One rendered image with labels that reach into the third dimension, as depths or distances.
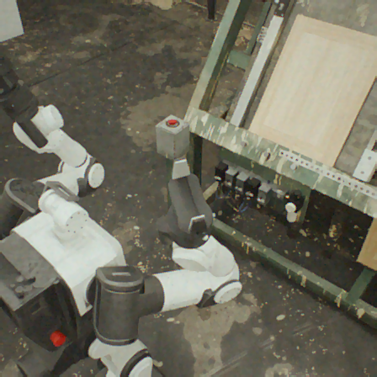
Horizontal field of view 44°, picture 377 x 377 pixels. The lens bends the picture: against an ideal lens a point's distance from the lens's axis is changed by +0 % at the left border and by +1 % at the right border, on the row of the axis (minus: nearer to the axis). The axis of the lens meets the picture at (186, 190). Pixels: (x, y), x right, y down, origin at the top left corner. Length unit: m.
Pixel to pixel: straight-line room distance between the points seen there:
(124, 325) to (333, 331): 1.76
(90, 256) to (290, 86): 1.42
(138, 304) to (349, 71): 1.49
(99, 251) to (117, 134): 2.71
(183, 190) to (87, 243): 0.40
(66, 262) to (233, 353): 1.54
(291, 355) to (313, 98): 1.27
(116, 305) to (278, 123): 1.43
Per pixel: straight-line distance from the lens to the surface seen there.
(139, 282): 1.05
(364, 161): 2.09
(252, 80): 2.31
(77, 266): 1.12
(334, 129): 2.18
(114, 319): 1.07
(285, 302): 2.73
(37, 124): 1.33
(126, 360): 1.75
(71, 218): 1.09
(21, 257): 1.18
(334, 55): 2.24
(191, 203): 0.82
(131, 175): 3.40
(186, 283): 1.15
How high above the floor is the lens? 2.24
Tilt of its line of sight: 43 degrees down
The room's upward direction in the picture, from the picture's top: straight up
